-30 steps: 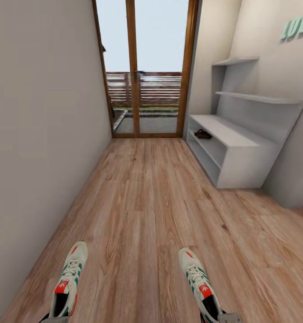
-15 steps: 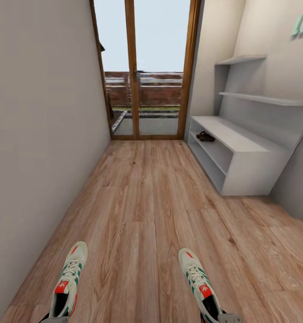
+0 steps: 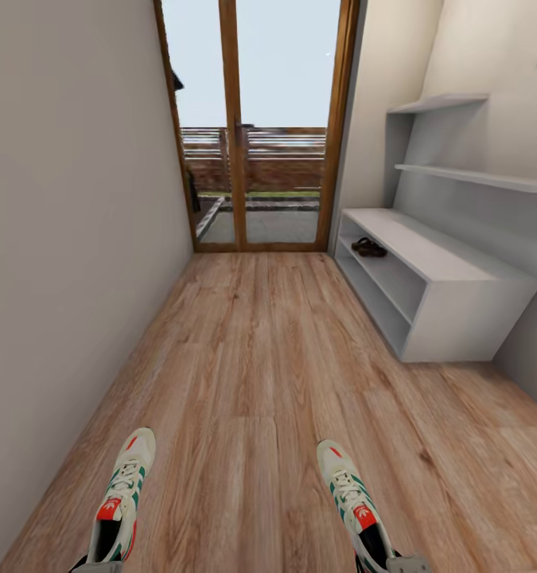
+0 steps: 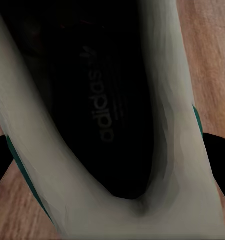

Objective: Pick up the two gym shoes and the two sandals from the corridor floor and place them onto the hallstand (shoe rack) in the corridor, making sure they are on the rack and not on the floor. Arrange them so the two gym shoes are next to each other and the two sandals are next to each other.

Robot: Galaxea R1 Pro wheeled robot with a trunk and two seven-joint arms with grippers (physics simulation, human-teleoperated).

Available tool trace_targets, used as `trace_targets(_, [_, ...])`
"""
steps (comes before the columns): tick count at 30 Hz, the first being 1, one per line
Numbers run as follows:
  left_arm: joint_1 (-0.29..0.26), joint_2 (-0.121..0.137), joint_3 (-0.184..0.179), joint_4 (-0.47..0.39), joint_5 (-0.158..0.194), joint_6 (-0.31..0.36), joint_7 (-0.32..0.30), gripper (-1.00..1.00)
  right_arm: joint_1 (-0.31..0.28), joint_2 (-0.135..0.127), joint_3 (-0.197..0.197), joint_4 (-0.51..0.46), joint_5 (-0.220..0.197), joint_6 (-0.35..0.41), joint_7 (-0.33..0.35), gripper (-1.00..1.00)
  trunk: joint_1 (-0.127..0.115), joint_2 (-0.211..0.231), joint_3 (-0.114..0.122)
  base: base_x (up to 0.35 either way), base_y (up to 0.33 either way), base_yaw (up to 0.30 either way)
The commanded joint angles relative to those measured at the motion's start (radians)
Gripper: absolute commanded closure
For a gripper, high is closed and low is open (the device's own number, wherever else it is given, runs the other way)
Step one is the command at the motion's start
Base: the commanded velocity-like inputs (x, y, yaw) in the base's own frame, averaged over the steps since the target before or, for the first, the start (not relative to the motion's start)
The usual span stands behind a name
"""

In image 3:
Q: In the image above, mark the gym shoe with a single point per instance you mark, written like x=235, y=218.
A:
x=366, y=530
x=115, y=522

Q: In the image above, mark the door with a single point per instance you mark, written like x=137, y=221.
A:
x=258, y=91

